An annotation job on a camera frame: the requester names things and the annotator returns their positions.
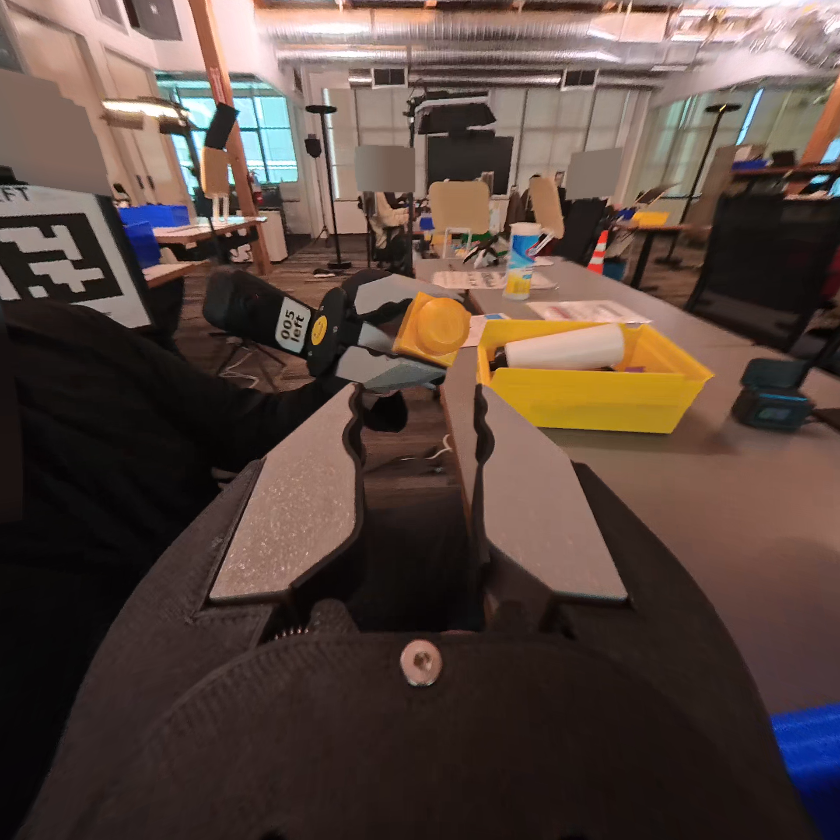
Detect tilted tan board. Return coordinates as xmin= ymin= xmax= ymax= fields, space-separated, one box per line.
xmin=528 ymin=176 xmax=565 ymax=240

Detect blue plastic bin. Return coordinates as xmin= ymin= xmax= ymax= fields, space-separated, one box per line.
xmin=771 ymin=705 xmax=840 ymax=840

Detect wooden post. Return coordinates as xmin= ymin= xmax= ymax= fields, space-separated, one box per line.
xmin=189 ymin=0 xmax=271 ymax=277
xmin=786 ymin=72 xmax=840 ymax=196

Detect wooden standing desk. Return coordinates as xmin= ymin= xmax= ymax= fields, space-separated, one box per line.
xmin=730 ymin=163 xmax=840 ymax=198

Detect black office chair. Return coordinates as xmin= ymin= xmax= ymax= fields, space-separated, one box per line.
xmin=686 ymin=193 xmax=840 ymax=349

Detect large tan board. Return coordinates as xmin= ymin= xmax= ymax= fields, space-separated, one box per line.
xmin=428 ymin=180 xmax=492 ymax=237

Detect wipes canister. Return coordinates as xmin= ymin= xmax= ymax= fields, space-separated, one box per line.
xmin=505 ymin=222 xmax=542 ymax=301

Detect orange plastic part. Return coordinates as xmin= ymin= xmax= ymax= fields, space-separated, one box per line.
xmin=394 ymin=293 xmax=472 ymax=367

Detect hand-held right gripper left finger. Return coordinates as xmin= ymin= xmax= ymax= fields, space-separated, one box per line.
xmin=209 ymin=382 xmax=365 ymax=603

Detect black white marker board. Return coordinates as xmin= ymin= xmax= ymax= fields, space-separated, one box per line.
xmin=0 ymin=185 xmax=153 ymax=329

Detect small tan board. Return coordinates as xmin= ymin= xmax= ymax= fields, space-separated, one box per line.
xmin=200 ymin=147 xmax=231 ymax=198

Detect black wall monitor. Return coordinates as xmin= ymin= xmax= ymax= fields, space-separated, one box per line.
xmin=427 ymin=134 xmax=515 ymax=196

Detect black light stand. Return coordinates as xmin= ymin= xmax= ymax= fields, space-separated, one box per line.
xmin=305 ymin=105 xmax=352 ymax=270

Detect blue crate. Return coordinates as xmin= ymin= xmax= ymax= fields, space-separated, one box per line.
xmin=118 ymin=205 xmax=191 ymax=229

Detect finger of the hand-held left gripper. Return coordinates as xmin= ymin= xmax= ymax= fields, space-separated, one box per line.
xmin=335 ymin=326 xmax=448 ymax=395
xmin=354 ymin=274 xmax=463 ymax=322

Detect yellow plastic bin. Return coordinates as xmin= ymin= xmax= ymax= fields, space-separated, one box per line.
xmin=476 ymin=319 xmax=715 ymax=434

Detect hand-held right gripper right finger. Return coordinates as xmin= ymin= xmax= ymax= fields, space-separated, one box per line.
xmin=471 ymin=384 xmax=630 ymax=631

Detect white plastic bottle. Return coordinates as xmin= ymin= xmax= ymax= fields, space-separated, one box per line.
xmin=504 ymin=323 xmax=626 ymax=371

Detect printed paper sheet red marks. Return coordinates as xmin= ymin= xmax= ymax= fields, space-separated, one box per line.
xmin=525 ymin=301 xmax=652 ymax=326

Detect black charger case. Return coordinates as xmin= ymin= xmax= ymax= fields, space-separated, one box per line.
xmin=731 ymin=357 xmax=815 ymax=433

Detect silver ventilation duct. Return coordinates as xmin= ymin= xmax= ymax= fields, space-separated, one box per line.
xmin=256 ymin=0 xmax=840 ymax=73

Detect black studio softbox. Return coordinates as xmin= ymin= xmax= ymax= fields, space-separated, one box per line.
xmin=416 ymin=101 xmax=496 ymax=135

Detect black ceiling speaker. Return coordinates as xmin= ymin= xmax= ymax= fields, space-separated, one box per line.
xmin=125 ymin=0 xmax=183 ymax=40

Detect person's left forearm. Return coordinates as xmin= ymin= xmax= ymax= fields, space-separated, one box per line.
xmin=13 ymin=302 xmax=409 ymax=500

